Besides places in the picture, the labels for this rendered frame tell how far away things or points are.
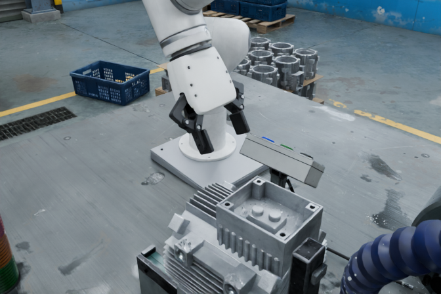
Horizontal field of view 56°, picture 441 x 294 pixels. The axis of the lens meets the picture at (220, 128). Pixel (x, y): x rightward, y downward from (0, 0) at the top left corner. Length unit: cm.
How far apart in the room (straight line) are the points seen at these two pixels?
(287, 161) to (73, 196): 66
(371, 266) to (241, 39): 97
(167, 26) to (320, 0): 671
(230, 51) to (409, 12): 557
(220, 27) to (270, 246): 72
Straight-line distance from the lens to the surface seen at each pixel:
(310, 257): 39
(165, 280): 81
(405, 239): 21
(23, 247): 115
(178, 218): 68
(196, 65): 67
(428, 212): 75
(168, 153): 134
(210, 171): 125
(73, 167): 140
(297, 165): 85
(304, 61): 323
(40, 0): 715
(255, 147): 90
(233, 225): 61
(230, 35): 115
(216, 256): 65
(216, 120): 126
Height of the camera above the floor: 152
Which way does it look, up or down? 28 degrees down
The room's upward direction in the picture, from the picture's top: straight up
